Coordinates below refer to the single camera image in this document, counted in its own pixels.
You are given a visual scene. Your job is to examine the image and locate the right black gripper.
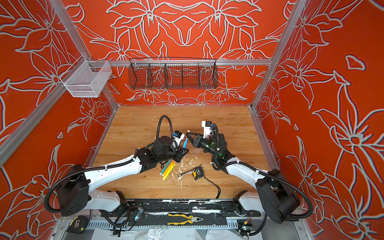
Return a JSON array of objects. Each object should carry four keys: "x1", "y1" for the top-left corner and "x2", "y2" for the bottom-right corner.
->
[{"x1": 185, "y1": 133, "x2": 221, "y2": 159}]

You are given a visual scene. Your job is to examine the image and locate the blue marker pen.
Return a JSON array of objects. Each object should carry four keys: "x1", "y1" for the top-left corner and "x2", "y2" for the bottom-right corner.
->
[{"x1": 183, "y1": 138, "x2": 188, "y2": 148}]

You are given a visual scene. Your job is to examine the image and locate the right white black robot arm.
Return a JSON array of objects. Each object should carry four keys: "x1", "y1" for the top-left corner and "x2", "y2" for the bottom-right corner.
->
[{"x1": 187, "y1": 133, "x2": 314, "y2": 224}]

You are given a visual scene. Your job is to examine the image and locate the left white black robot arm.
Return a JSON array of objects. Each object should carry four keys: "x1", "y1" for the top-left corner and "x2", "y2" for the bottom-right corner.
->
[{"x1": 44, "y1": 129, "x2": 189, "y2": 217}]

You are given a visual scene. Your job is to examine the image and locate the orange marker pen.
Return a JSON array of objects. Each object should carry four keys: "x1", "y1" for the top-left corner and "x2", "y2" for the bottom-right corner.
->
[{"x1": 162, "y1": 160, "x2": 175, "y2": 177}]

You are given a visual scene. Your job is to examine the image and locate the green marker pen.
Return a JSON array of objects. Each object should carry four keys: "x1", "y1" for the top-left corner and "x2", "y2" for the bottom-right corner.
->
[{"x1": 160, "y1": 161, "x2": 171, "y2": 176}]

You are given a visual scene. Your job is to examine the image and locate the silver wrench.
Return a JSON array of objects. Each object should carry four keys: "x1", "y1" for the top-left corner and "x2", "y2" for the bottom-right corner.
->
[{"x1": 178, "y1": 164, "x2": 204, "y2": 178}]

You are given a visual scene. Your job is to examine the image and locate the yellow black tape measure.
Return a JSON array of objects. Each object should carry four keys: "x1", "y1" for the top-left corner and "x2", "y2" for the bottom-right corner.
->
[{"x1": 193, "y1": 167, "x2": 204, "y2": 181}]

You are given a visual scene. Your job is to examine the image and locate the black tape measure on ledge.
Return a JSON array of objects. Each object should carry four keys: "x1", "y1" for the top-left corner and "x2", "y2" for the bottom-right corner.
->
[{"x1": 67, "y1": 216, "x2": 89, "y2": 234}]

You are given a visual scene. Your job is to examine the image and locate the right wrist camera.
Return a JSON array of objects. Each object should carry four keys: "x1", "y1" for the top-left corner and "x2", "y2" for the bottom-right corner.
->
[{"x1": 202, "y1": 121, "x2": 214, "y2": 139}]

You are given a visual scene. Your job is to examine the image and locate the black wire basket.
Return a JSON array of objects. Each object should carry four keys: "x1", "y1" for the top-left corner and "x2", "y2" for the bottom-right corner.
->
[{"x1": 128, "y1": 58, "x2": 219, "y2": 90}]

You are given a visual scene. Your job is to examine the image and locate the yellow handled pliers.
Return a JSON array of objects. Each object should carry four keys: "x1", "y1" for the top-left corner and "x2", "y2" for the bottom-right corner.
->
[{"x1": 167, "y1": 214, "x2": 204, "y2": 226}]

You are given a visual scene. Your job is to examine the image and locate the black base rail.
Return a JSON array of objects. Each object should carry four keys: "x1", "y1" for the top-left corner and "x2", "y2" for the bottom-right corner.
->
[{"x1": 103, "y1": 199, "x2": 262, "y2": 217}]

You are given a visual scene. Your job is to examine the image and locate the white wire basket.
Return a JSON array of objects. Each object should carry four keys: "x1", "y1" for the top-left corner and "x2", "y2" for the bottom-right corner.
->
[{"x1": 59, "y1": 56, "x2": 112, "y2": 98}]

